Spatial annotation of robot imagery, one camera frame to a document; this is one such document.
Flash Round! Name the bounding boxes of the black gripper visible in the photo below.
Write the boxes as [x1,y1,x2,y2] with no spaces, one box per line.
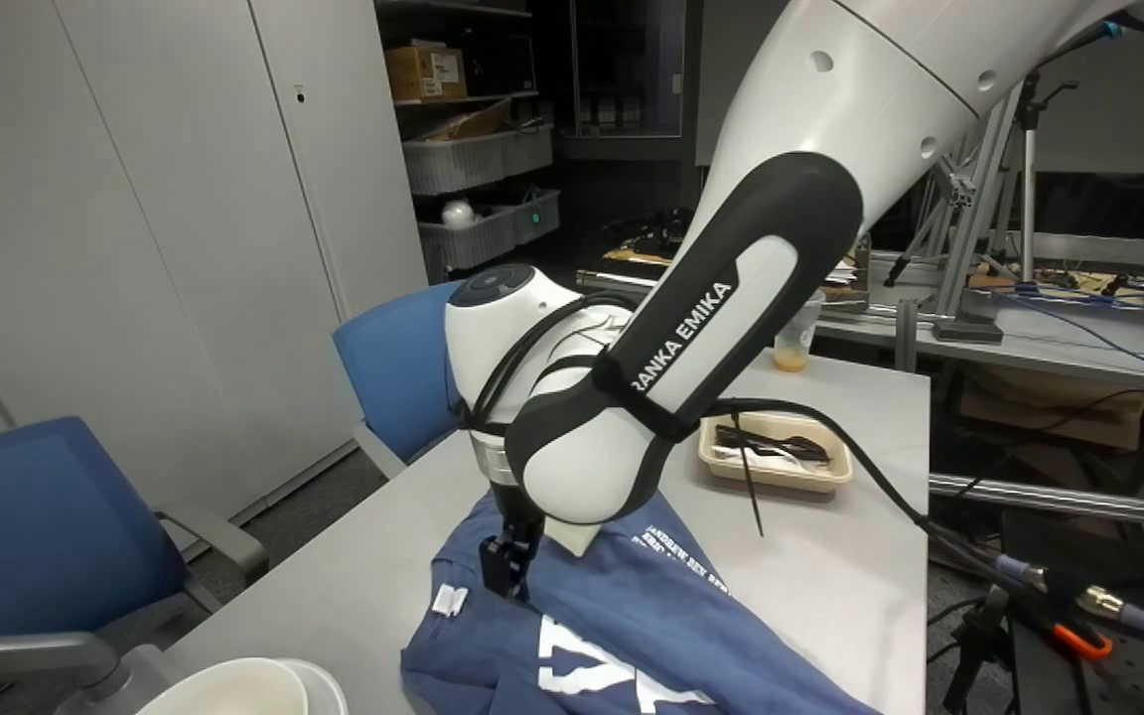
[477,487,543,602]

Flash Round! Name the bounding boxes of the blue printed T-shirt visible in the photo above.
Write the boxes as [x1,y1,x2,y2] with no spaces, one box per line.
[400,497,873,715]

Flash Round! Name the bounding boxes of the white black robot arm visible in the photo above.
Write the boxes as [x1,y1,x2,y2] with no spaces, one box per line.
[446,0,1144,599]

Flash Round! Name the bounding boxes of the far blue office chair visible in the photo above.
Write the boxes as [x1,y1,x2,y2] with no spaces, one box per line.
[335,281,462,480]

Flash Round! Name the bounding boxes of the blue office chair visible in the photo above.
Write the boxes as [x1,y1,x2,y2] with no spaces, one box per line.
[335,281,462,480]
[0,415,269,715]

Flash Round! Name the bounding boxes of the white bowl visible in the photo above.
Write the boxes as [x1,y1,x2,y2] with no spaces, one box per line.
[134,656,348,715]

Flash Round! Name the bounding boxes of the clear plastic cup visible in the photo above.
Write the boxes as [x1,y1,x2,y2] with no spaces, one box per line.
[769,301,821,371]

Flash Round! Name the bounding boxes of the grey metal shelf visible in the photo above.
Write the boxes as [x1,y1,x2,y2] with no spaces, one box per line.
[376,0,562,277]

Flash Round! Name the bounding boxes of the near blue office chair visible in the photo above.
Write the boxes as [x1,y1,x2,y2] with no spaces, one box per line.
[0,415,269,715]

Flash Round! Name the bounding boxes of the cardboard box on shelf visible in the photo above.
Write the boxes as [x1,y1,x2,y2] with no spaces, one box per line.
[385,40,465,99]

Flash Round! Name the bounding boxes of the cluttered background workbench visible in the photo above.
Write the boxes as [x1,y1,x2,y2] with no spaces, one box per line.
[575,210,1144,387]

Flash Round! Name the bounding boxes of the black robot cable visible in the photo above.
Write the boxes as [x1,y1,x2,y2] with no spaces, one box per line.
[705,394,1144,638]

